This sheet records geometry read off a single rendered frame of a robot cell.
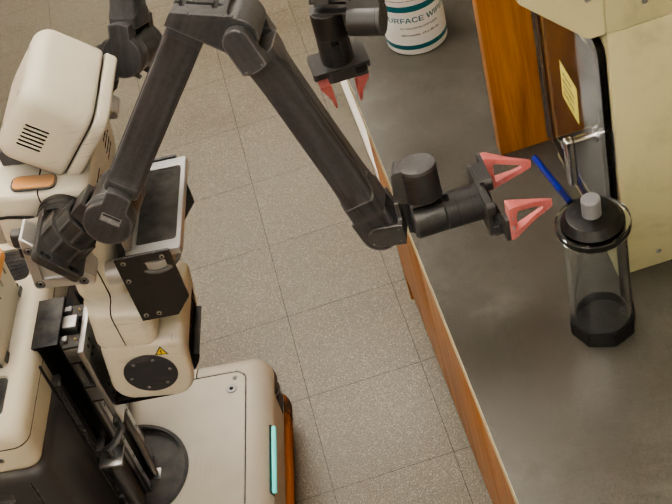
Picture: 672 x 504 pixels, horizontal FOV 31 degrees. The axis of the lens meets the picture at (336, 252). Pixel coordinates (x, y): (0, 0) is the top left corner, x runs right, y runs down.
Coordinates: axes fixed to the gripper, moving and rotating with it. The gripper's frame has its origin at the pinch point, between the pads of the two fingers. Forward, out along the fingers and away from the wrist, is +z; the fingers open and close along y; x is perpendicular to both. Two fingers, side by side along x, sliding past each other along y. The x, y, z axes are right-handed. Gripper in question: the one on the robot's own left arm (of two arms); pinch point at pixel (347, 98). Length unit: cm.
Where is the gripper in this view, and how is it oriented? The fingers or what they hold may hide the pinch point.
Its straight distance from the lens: 219.8
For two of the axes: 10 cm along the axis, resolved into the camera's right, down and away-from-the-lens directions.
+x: -2.2, -6.6, 7.2
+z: 2.0, 6.9, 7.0
